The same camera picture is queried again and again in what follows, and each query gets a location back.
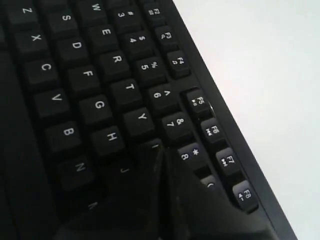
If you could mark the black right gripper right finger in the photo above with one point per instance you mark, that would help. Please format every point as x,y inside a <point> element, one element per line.
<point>198,212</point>

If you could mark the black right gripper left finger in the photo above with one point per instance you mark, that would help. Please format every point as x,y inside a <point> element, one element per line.
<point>132,213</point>

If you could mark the black Acer keyboard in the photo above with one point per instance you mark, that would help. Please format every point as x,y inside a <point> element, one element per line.
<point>85,85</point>

